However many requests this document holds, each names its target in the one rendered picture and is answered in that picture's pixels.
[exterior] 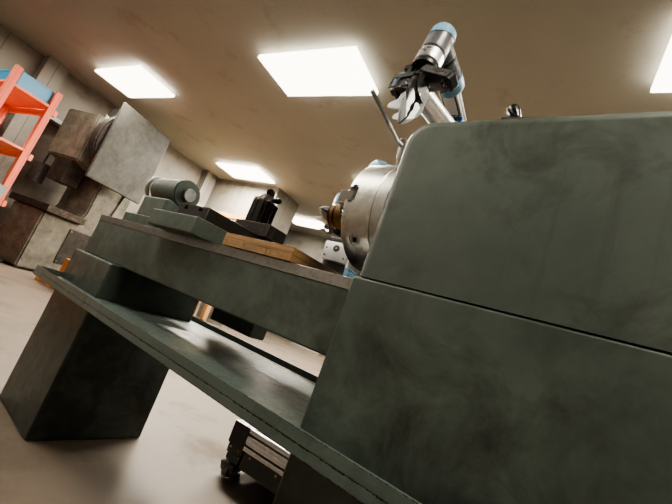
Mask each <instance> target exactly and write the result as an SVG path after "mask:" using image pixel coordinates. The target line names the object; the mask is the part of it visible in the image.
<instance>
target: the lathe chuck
mask: <svg viewBox="0 0 672 504"><path fill-rule="evenodd" d="M398 166H399V165H372V166H369V167H367V168H365V169H364V170H363V171H362V172H361V173H360V174H359V175H358V176H357V177H356V178H355V180H354V181H353V183H352V185H351V188H355V186H358V188H359V189H358V192H357V194H356V197H355V200H352V202H349V200H348V199H345V202H344V206H343V211H342V218H341V237H342V244H343V248H344V251H345V254H346V256H347V259H348V260H349V262H350V263H351V265H352V266H353V267H354V268H356V269H357V270H359V271H362V268H363V265H364V262H365V259H366V256H367V254H368V251H369V248H370V246H369V222H370V215H371V210H372V206H373V203H374V199H375V196H376V194H377V191H378V189H379V187H380V185H381V184H382V182H383V180H384V179H385V177H386V176H387V175H388V174H389V173H390V172H391V171H392V170H393V169H395V168H397V167H398ZM351 234H356V235H357V236H358V237H359V239H360V244H359V245H358V246H355V245H353V244H352V243H351V241H350V236H351Z"/></svg>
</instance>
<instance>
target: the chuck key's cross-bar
mask: <svg viewBox="0 0 672 504"><path fill-rule="evenodd" d="M370 93H371V95H372V97H373V99H374V101H375V103H376V105H377V107H378V109H379V111H380V113H381V115H382V117H383V119H384V121H385V123H386V125H387V127H388V129H389V131H390V133H391V135H392V137H393V139H394V141H395V142H396V143H397V144H398V145H399V146H400V147H403V143H402V142H401V141H400V140H399V139H398V137H397V135H396V133H395V131H394V129H393V127H392V124H391V122H390V120H389V118H388V116H387V114H386V112H385V110H384V108H383V106H382V104H381V102H380V100H379V97H378V95H377V93H376V91H375V89H372V90H371V91H370Z"/></svg>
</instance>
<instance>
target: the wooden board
mask: <svg viewBox="0 0 672 504"><path fill-rule="evenodd" d="M222 244H223V245H225V246H228V247H232V248H236V249H240V250H244V251H248V252H252V253H256V254H260V255H264V256H268V257H271V258H275V259H279V260H283V261H287V262H291V263H295V264H299V265H303V266H307V267H311V268H315V269H318V270H322V271H326V272H330V273H334V274H338V275H340V274H339V273H337V272H335V271H334V270H332V269H330V268H329V267H327V266H325V265H324V264H322V263H320V262H319V261H317V260H315V259H314V258H312V257H310V256H309V255H307V254H305V253H304V252H302V251H300V250H299V249H297V248H295V247H292V246H287V245H282V244H278V243H273V242H269V241H264V240H260V239H255V238H250V237H246V236H241V235H237V234H232V233H226V235H225V238H224V240H223V242H222Z"/></svg>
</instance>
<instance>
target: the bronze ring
mask: <svg viewBox="0 0 672 504"><path fill-rule="evenodd" d="M340 206H341V205H340V204H332V205H331V206H330V207H329V209H328V211H327V222H328V224H329V226H330V227H333V228H337V229H339V230H341V218H342V215H341V214H340V213H339V212H340V209H339V208H340Z"/></svg>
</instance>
